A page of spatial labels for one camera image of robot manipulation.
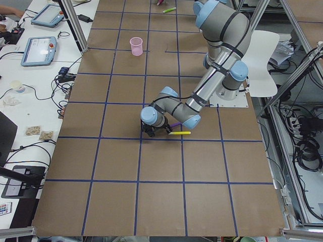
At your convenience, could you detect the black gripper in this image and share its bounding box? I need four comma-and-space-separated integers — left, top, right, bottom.
141, 117, 173, 138

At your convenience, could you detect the purple marker pen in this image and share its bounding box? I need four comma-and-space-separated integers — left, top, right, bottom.
170, 122, 181, 128

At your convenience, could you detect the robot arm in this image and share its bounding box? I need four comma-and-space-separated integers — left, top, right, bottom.
140, 1, 252, 137

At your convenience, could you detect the pink mesh cup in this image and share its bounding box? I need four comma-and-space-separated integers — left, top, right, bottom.
129, 37, 143, 56

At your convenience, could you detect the paper cup with lid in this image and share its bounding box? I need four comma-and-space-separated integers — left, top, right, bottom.
10, 80, 26, 93

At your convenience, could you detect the yellow marker pen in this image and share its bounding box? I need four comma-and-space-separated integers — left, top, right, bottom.
169, 131, 191, 135

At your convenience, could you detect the snack bag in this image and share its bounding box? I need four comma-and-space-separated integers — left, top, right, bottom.
39, 131, 54, 141
25, 126, 41, 136

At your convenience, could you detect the green marker pen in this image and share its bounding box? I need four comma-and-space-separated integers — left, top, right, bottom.
163, 7, 177, 13

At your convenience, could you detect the white plastic chair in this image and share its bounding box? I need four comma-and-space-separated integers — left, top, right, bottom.
242, 30, 280, 97

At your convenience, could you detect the black power adapter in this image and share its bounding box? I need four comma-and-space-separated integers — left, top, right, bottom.
78, 14, 93, 23

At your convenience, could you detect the blue teach pendant near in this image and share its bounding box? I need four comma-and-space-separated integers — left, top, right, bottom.
21, 36, 57, 67

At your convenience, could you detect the blue teach pendant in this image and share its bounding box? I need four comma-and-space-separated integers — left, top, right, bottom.
31, 4, 64, 28
21, 36, 57, 67

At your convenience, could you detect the blue teach pendant far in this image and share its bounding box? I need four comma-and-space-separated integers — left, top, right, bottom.
31, 4, 64, 28

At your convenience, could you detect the remote control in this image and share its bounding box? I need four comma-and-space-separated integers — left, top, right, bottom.
0, 202, 12, 216

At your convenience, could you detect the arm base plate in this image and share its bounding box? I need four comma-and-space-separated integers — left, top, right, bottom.
209, 84, 249, 108

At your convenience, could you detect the aluminium frame post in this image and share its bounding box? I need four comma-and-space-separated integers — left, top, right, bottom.
58, 0, 88, 53

